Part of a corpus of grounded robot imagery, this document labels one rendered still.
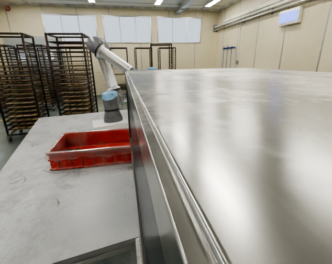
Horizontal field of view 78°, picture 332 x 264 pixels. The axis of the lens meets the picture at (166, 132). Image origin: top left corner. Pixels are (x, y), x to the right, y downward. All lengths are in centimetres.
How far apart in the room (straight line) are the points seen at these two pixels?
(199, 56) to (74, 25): 486
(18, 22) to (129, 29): 369
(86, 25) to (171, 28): 315
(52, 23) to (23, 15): 89
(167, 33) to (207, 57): 195
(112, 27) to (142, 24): 113
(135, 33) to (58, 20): 267
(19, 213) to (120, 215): 37
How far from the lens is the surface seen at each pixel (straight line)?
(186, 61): 907
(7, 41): 943
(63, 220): 85
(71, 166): 116
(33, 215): 93
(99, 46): 166
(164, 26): 892
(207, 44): 939
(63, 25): 896
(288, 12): 614
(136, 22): 880
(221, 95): 22
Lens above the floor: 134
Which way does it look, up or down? 19 degrees down
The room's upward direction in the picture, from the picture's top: 1 degrees counter-clockwise
